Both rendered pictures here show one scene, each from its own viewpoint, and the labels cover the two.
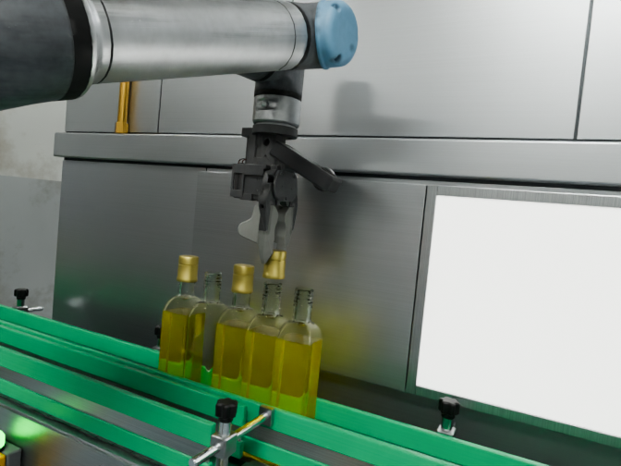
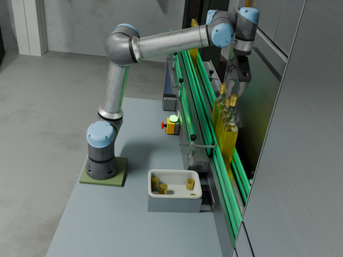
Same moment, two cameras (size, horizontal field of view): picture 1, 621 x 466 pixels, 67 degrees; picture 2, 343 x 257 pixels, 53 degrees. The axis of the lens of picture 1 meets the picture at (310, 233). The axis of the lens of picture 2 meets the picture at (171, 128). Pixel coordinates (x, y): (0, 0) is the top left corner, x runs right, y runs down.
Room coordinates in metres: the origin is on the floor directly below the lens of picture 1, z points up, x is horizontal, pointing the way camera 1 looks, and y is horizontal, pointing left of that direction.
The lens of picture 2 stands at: (-0.18, -0.89, 1.80)
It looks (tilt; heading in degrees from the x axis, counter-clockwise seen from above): 32 degrees down; 56
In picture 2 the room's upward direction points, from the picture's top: 6 degrees clockwise
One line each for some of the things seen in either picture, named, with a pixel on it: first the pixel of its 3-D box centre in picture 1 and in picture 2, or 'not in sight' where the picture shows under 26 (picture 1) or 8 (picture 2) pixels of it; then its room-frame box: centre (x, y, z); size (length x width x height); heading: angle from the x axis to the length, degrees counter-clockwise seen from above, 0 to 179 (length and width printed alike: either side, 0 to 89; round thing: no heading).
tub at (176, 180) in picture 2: not in sight; (173, 189); (0.47, 0.02, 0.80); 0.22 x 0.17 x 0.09; 153
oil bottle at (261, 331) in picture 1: (264, 378); (225, 136); (0.74, 0.05, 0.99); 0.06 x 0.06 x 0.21; 64
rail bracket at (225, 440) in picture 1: (234, 441); (197, 147); (0.61, 0.07, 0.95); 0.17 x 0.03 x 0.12; 153
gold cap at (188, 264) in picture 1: (188, 268); (223, 88); (0.82, 0.21, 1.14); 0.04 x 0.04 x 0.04
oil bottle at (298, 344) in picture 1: (295, 387); (227, 144); (0.71, 0.00, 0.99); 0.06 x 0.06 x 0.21; 63
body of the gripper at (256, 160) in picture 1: (267, 165); (238, 62); (0.75, 0.08, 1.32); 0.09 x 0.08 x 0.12; 64
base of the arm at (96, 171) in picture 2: not in sight; (101, 160); (0.25, 0.30, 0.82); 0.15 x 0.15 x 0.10
